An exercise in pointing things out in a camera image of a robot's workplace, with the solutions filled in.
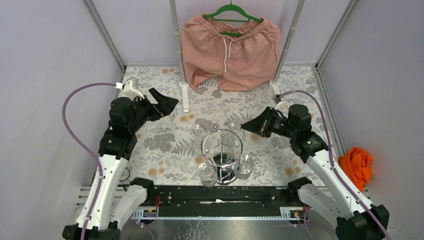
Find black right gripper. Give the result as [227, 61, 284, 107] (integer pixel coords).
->
[240, 106, 297, 139]

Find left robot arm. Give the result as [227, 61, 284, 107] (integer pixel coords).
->
[62, 88, 179, 240]

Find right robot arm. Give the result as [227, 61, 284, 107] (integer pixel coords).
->
[241, 104, 390, 240]

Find chrome wine glass rack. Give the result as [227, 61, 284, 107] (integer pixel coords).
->
[200, 125, 244, 186]

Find floral table mat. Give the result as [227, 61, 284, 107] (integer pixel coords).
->
[119, 66, 327, 187]

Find pink shorts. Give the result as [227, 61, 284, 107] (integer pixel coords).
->
[181, 15, 281, 91]

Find orange cloth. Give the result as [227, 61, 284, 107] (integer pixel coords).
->
[338, 147, 373, 192]

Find green clothes hanger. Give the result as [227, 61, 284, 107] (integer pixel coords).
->
[202, 0, 264, 37]

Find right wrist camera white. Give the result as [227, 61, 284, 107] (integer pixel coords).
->
[274, 94, 288, 112]

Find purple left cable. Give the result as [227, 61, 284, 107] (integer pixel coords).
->
[62, 82, 117, 240]

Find purple cable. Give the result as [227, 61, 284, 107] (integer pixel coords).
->
[281, 90, 388, 240]
[62, 82, 117, 240]

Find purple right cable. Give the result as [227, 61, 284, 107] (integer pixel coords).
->
[281, 90, 388, 240]

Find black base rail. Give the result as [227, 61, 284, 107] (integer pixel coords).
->
[132, 185, 305, 221]

